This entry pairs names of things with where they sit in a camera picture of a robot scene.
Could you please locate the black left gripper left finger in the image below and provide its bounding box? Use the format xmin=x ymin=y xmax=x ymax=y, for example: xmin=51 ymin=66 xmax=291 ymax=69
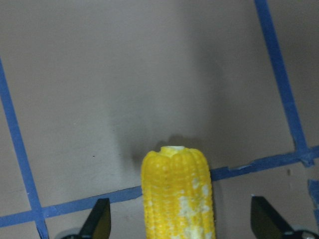
xmin=79 ymin=198 xmax=111 ymax=239

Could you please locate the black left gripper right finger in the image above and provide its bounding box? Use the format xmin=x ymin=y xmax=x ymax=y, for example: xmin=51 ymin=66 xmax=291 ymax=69
xmin=250 ymin=196 xmax=299 ymax=239

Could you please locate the yellow corn cob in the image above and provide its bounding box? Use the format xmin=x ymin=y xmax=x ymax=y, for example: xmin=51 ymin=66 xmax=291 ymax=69
xmin=141 ymin=146 xmax=216 ymax=239

